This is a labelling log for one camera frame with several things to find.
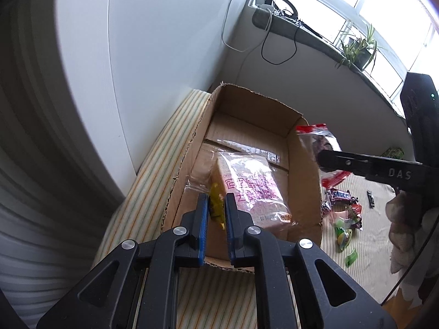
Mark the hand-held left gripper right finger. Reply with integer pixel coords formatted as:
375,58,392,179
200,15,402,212
226,193,396,329

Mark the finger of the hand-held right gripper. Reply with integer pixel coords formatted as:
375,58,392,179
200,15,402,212
317,149,377,179

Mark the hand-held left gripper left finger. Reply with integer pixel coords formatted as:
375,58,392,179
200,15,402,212
36,193,210,329

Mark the small yellow snack packet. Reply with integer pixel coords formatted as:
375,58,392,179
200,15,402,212
209,181,227,230

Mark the brown chocolate bar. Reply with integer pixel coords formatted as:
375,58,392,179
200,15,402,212
326,188,359,203

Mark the clear bag with red ends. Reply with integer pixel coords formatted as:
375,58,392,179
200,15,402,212
296,123,352,187

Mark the cardboard box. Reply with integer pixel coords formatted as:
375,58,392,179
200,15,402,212
161,81,323,275

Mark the person's right hand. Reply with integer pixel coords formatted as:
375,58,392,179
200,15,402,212
385,192,439,311

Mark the green patterned packet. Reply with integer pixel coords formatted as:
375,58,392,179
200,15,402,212
381,147,405,160

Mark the pink print bread packet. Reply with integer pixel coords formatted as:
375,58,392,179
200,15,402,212
185,140,294,230

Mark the green and yellow wrapped candy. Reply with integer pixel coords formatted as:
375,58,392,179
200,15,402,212
334,219,354,252

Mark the potted green plant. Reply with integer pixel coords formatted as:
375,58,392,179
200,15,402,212
334,24,382,72

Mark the dark grey windowsill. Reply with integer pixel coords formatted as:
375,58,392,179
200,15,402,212
252,7,407,117

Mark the grey ribbed panel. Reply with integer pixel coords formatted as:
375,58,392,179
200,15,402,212
0,7,127,329

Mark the white frame window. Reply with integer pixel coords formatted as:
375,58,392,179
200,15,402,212
268,0,439,97

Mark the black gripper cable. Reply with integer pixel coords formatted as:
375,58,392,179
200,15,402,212
380,240,423,305

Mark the black ring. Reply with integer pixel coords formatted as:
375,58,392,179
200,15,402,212
271,0,299,18

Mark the white cable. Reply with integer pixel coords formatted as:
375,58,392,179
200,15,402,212
221,0,272,53

